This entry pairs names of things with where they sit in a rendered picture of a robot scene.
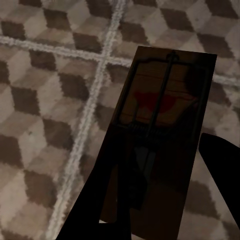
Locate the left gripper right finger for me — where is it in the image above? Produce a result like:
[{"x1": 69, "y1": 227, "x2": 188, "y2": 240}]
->
[{"x1": 198, "y1": 133, "x2": 240, "y2": 228}]

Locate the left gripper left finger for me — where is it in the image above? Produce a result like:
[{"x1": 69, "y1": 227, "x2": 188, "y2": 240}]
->
[{"x1": 56, "y1": 133, "x2": 132, "y2": 240}]

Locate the mousetrap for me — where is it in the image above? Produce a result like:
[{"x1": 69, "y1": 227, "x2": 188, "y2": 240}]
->
[{"x1": 96, "y1": 46, "x2": 218, "y2": 240}]

